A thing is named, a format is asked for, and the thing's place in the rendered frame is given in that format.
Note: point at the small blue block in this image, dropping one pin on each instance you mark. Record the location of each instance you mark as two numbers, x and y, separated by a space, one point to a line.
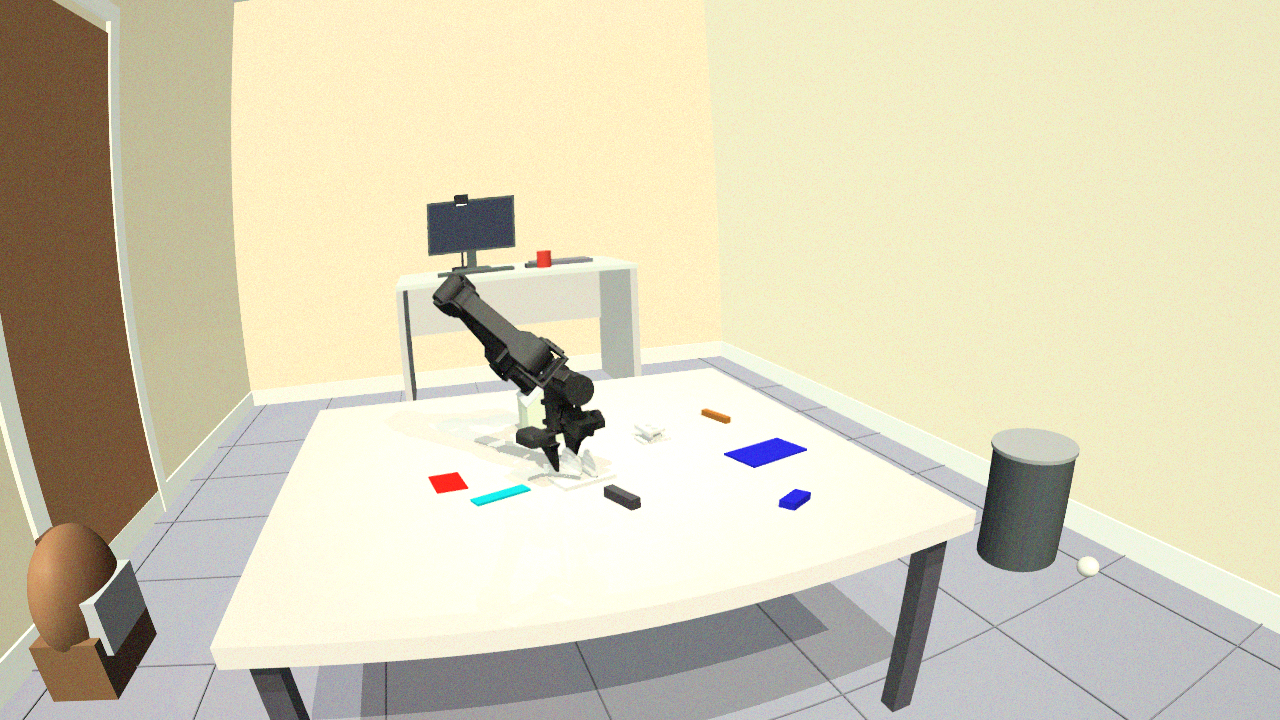
795 499

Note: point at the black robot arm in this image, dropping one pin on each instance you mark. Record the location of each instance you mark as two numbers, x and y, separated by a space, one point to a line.
521 356

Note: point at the small orange bar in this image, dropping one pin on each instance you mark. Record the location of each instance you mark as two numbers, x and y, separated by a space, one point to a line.
716 416

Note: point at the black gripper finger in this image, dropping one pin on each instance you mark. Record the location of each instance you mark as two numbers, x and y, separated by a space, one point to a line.
572 443
552 453

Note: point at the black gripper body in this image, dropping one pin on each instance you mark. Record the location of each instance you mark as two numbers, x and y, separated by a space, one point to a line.
533 437

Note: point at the blue flat rectangular plate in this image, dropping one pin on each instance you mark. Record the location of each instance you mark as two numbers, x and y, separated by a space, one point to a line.
765 452

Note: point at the cyan flat plate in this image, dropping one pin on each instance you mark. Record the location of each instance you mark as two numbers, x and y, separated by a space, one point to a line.
500 495

